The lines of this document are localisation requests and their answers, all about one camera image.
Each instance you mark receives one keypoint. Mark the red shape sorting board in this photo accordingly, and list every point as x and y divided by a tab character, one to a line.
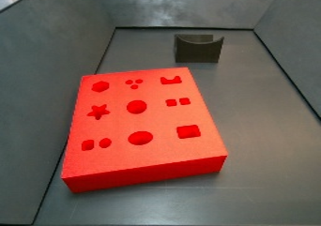
141	129

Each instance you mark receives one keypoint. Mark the black curved holder stand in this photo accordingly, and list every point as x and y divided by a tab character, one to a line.
197	48

